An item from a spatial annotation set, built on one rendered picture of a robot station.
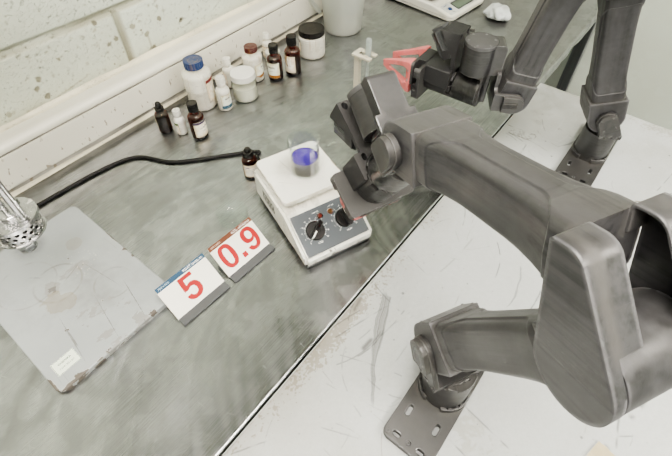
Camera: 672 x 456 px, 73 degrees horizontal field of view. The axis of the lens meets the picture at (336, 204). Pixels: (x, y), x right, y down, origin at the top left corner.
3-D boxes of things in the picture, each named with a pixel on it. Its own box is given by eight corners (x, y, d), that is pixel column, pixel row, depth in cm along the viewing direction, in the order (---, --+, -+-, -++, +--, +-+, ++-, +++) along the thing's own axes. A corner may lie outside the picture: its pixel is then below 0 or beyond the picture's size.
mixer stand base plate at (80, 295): (179, 295, 72) (177, 292, 71) (62, 397, 62) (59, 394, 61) (75, 207, 85) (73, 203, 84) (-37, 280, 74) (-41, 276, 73)
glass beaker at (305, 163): (305, 156, 82) (303, 120, 75) (327, 170, 79) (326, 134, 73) (280, 173, 79) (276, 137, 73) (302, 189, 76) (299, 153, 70)
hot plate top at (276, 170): (347, 182, 78) (347, 178, 77) (284, 209, 74) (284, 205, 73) (314, 142, 85) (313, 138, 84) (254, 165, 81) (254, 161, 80)
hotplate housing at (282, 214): (372, 239, 80) (375, 210, 74) (306, 272, 75) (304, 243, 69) (311, 164, 92) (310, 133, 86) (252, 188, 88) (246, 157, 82)
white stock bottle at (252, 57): (244, 83, 111) (239, 51, 105) (245, 72, 114) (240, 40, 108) (264, 82, 111) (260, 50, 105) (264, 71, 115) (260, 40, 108)
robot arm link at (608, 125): (602, 115, 81) (636, 118, 80) (590, 87, 87) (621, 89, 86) (588, 142, 86) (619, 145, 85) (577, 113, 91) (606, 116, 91)
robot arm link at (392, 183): (354, 148, 57) (373, 127, 50) (394, 138, 59) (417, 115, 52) (374, 200, 56) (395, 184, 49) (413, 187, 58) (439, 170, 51)
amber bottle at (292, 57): (295, 65, 117) (292, 29, 109) (304, 72, 115) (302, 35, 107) (282, 71, 115) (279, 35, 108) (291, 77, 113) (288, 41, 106)
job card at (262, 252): (275, 249, 78) (273, 234, 75) (235, 283, 74) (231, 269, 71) (251, 230, 81) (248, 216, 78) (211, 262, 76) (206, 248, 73)
